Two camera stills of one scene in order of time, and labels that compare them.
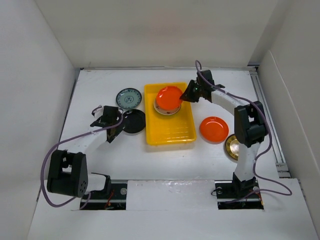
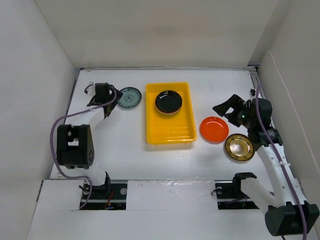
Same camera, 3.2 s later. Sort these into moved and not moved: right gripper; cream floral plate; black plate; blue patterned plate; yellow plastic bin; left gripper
Moved: left gripper; black plate; right gripper
Not moved: yellow plastic bin; blue patterned plate; cream floral plate
